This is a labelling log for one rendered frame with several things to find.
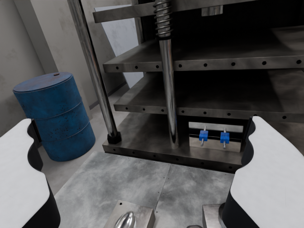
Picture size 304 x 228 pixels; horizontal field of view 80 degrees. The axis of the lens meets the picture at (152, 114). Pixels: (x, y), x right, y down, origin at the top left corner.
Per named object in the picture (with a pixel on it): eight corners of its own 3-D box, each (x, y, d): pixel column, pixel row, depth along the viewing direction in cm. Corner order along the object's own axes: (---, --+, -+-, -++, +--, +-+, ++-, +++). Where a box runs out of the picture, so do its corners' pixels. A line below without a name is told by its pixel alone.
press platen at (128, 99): (341, 125, 76) (346, 115, 74) (115, 111, 116) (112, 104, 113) (292, 69, 135) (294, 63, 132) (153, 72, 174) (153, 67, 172)
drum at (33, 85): (76, 128, 299) (52, 69, 250) (105, 137, 266) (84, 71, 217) (38, 154, 252) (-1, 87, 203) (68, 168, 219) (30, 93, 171)
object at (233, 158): (359, 192, 78) (366, 182, 75) (104, 151, 124) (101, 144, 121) (300, 102, 144) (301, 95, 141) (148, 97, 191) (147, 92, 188)
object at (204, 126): (239, 152, 99) (243, 125, 90) (189, 146, 108) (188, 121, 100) (237, 107, 138) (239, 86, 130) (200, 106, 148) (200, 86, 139)
